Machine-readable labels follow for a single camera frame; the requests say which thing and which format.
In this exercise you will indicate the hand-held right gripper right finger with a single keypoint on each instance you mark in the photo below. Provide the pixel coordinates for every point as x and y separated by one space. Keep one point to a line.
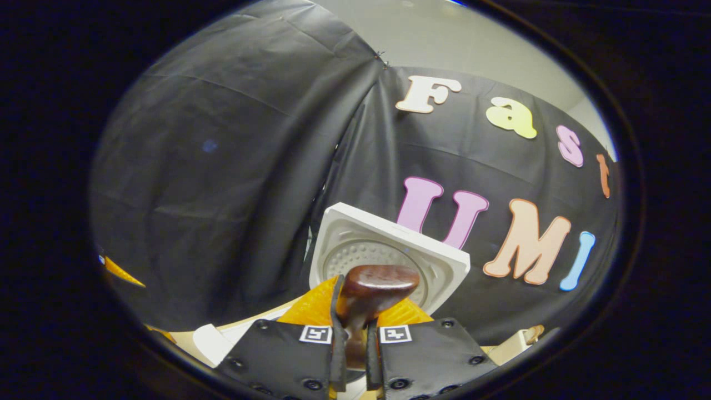
373 361

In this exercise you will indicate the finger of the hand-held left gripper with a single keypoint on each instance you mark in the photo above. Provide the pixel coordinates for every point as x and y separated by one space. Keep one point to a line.
161 334
119 272

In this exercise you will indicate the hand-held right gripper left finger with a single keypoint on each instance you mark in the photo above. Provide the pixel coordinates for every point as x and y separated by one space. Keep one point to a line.
336 361

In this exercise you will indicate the brown wooden spoon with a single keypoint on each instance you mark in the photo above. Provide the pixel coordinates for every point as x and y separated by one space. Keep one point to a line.
380 283

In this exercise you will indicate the white rice cooker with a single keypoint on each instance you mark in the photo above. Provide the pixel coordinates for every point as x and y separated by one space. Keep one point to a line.
383 239

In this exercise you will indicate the white toaster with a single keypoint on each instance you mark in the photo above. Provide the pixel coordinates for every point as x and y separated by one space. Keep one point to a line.
508 347

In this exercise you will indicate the toast bread slice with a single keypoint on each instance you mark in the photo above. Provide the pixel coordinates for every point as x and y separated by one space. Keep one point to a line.
534 333

